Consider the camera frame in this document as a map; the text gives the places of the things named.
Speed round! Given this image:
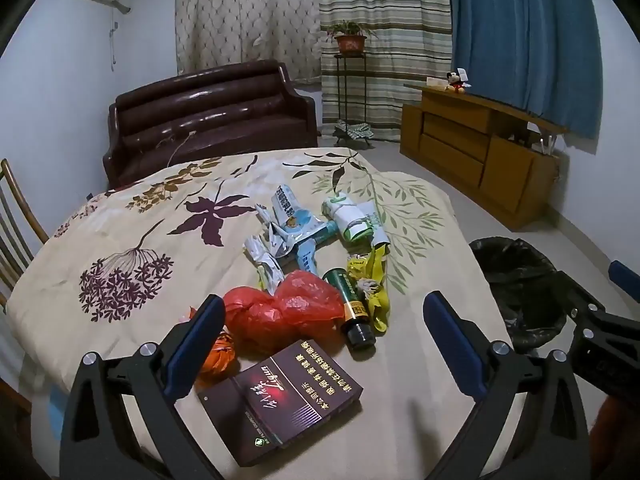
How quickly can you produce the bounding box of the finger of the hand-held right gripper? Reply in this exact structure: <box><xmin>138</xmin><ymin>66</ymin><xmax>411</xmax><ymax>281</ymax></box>
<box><xmin>556</xmin><ymin>271</ymin><xmax>607</xmax><ymax>321</ymax></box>
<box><xmin>609</xmin><ymin>260</ymin><xmax>640</xmax><ymax>306</ymax></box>

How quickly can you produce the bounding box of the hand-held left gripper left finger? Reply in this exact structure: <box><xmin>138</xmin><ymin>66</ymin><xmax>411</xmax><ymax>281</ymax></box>
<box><xmin>59</xmin><ymin>294</ymin><xmax>227</xmax><ymax>480</ymax></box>

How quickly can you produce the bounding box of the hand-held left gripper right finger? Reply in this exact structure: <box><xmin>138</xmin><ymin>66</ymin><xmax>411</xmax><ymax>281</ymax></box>
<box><xmin>422</xmin><ymin>290</ymin><xmax>593</xmax><ymax>480</ymax></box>

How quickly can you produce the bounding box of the bin with black bag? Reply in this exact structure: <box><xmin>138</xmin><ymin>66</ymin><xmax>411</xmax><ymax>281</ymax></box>
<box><xmin>468</xmin><ymin>237</ymin><xmax>568</xmax><ymax>353</ymax></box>

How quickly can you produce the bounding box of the yellow snack wrapper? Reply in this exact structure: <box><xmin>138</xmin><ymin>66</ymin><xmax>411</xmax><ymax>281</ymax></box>
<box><xmin>350</xmin><ymin>247</ymin><xmax>396</xmax><ymax>333</ymax></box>

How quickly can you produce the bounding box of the dark cigarette box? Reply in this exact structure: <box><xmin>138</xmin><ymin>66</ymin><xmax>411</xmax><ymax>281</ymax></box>
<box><xmin>196</xmin><ymin>338</ymin><xmax>364</xmax><ymax>464</ymax></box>

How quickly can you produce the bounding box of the white blue cartoon bag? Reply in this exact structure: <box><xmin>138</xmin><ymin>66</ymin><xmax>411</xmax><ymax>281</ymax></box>
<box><xmin>255</xmin><ymin>185</ymin><xmax>331</xmax><ymax>261</ymax></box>

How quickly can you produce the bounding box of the teal white sachet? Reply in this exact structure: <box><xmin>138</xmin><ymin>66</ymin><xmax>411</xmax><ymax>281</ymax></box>
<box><xmin>299</xmin><ymin>222</ymin><xmax>339</xmax><ymax>253</ymax></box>

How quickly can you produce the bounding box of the person's right forearm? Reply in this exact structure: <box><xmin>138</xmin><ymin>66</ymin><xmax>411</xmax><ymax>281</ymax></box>
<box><xmin>590</xmin><ymin>395</ymin><xmax>640</xmax><ymax>480</ymax></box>

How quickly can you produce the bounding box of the orange crumpled wrapper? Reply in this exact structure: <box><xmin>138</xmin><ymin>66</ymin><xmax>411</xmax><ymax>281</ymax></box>
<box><xmin>195</xmin><ymin>332</ymin><xmax>238</xmax><ymax>386</ymax></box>

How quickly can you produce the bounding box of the red plastic bag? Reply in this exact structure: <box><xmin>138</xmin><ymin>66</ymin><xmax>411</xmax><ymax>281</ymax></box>
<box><xmin>222</xmin><ymin>270</ymin><xmax>346</xmax><ymax>358</ymax></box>

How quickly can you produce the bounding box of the dark bottle with green label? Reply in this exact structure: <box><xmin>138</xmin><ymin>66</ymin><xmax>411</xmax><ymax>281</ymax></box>
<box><xmin>322</xmin><ymin>268</ymin><xmax>377</xmax><ymax>350</ymax></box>

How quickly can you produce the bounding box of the crumpled silver wrapper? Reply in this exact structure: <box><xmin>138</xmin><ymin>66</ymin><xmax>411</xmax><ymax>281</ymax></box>
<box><xmin>243</xmin><ymin>232</ymin><xmax>287</xmax><ymax>296</ymax></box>

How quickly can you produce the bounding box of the white sachet with green print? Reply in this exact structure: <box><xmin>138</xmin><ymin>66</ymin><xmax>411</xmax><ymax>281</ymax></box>
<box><xmin>350</xmin><ymin>212</ymin><xmax>388</xmax><ymax>252</ymax></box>

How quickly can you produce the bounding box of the light blue sachet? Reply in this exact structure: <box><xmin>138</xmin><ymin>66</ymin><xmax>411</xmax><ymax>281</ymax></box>
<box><xmin>295</xmin><ymin>247</ymin><xmax>319</xmax><ymax>277</ymax></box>

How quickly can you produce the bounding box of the wooden cabinet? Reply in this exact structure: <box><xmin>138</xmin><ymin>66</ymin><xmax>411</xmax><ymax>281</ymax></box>
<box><xmin>399</xmin><ymin>84</ymin><xmax>568</xmax><ymax>230</ymax></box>

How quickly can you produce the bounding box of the wooden chair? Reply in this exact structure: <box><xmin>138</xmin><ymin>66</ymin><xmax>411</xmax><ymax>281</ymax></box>
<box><xmin>0</xmin><ymin>158</ymin><xmax>49</xmax><ymax>311</ymax></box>

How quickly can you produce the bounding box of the striped cloth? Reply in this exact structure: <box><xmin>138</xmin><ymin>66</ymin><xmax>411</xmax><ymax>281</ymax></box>
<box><xmin>334</xmin><ymin>120</ymin><xmax>373</xmax><ymax>148</ymax></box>

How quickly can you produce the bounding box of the brown leather sofa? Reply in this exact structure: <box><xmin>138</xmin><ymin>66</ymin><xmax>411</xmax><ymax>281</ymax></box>
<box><xmin>102</xmin><ymin>59</ymin><xmax>319</xmax><ymax>188</ymax></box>

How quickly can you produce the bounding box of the mouse plush toy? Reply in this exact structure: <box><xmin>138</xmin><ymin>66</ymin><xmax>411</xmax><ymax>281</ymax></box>
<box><xmin>445</xmin><ymin>71</ymin><xmax>471</xmax><ymax>95</ymax></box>

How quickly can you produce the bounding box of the blue curtain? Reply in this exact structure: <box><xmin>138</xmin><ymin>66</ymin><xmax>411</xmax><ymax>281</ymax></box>
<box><xmin>447</xmin><ymin>0</ymin><xmax>601</xmax><ymax>141</ymax></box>

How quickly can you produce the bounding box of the black metal plant stand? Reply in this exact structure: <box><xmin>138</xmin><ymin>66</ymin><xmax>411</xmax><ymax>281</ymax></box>
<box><xmin>334</xmin><ymin>52</ymin><xmax>373</xmax><ymax>136</ymax></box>

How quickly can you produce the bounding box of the potted plant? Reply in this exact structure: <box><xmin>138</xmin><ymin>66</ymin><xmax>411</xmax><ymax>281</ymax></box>
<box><xmin>325</xmin><ymin>20</ymin><xmax>378</xmax><ymax>56</ymax></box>

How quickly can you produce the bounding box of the beige patterned curtain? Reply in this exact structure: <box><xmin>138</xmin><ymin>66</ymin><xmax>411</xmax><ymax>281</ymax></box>
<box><xmin>174</xmin><ymin>0</ymin><xmax>321</xmax><ymax>86</ymax></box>

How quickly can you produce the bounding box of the white green bag tied with string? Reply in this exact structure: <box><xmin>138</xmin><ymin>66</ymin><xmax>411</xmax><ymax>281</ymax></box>
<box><xmin>321</xmin><ymin>192</ymin><xmax>368</xmax><ymax>241</ymax></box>

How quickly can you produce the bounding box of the beige cord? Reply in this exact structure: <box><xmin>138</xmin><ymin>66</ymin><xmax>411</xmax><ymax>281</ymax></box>
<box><xmin>155</xmin><ymin>130</ymin><xmax>198</xmax><ymax>166</ymax></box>

